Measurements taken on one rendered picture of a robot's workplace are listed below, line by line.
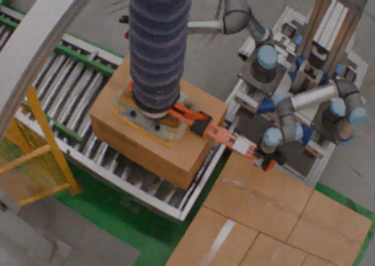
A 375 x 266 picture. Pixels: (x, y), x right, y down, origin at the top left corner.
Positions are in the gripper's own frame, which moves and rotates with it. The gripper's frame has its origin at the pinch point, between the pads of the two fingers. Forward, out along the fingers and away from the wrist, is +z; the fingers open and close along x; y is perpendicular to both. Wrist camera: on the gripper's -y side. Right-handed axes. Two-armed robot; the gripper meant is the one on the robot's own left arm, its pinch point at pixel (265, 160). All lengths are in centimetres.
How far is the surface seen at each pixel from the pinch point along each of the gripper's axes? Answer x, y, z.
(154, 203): 34, 42, 62
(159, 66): 9, 53, -63
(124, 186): 34, 62, 62
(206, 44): -96, 77, 121
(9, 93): 76, 52, -183
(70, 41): -27, 147, 62
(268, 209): 3, -18, 68
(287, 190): -13, -23, 68
